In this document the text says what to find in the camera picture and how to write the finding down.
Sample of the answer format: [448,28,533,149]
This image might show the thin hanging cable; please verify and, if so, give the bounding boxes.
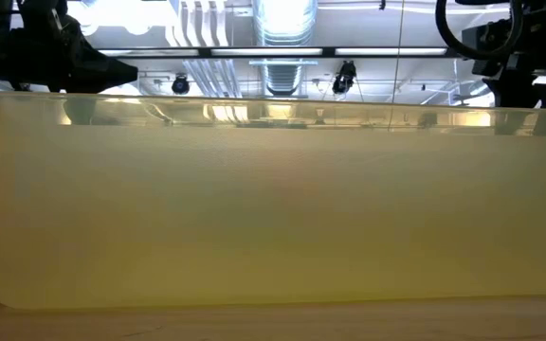
[386,0,406,133]

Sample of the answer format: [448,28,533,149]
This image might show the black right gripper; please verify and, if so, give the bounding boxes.
[462,23,542,110]

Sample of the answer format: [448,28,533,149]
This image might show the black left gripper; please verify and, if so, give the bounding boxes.
[14,0,139,95]

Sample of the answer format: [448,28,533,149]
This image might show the black ceiling spotlight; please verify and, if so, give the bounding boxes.
[332,60,358,95]
[171,73,191,96]

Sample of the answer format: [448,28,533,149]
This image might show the yellow translucent plastic tray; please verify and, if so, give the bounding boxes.
[0,91,546,312]

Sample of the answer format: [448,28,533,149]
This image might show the silver ventilation duct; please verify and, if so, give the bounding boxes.
[252,0,320,99]

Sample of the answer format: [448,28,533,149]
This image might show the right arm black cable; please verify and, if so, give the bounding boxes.
[435,0,524,62]

